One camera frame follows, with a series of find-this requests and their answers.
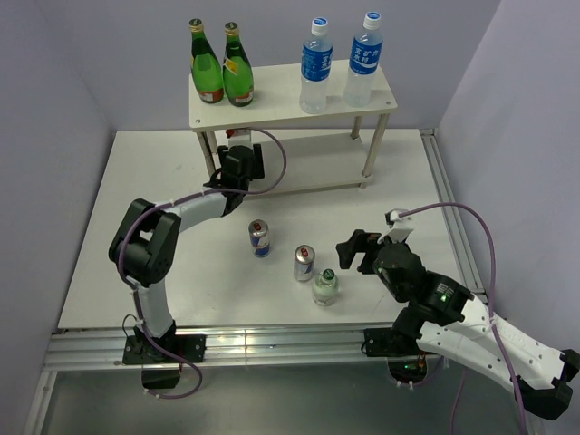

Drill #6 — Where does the clear chang bottle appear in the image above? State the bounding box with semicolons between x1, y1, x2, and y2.
312;268;339;306

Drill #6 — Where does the red bull can front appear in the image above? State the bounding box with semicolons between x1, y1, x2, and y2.
294;245;315;282

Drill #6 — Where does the red bull can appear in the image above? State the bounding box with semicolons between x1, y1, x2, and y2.
294;245;315;282
248;219;270;257

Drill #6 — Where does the small pocari sweat bottle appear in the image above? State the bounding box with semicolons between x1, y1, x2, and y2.
299;17;334;114

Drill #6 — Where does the large pocari sweat bottle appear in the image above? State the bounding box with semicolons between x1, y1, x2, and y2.
343;11;383;108

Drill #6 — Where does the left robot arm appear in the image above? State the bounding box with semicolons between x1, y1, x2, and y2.
109;144;265;362

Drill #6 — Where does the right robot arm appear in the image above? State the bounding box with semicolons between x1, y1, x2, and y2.
336;229;579;421

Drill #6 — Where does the white two-tier shelf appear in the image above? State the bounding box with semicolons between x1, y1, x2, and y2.
188;60;397;194

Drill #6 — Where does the red bull can rear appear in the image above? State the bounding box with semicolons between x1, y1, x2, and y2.
248;219;270;257

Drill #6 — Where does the green glass bottle right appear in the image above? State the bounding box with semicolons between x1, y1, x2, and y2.
222;22;254;107

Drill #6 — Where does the green glass bottle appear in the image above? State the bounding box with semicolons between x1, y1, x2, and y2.
222;22;254;107
188;18;224;103

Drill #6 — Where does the green glass bottle left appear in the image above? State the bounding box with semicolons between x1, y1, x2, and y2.
188;18;224;103

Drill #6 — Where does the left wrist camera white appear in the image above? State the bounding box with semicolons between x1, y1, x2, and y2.
226;129;252;149

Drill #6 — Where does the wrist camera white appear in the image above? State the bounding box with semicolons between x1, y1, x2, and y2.
382;208;414;244
226;129;252;149

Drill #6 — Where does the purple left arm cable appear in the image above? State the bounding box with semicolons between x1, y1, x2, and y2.
116;128;287;400

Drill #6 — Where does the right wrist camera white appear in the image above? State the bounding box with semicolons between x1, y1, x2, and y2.
382;208;414;244

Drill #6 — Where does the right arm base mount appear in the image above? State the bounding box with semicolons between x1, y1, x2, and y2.
360;327;445;390

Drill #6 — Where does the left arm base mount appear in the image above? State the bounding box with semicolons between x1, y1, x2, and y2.
121;333;206;399

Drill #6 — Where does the aluminium rail frame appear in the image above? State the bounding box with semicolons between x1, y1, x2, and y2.
22;128;545;435

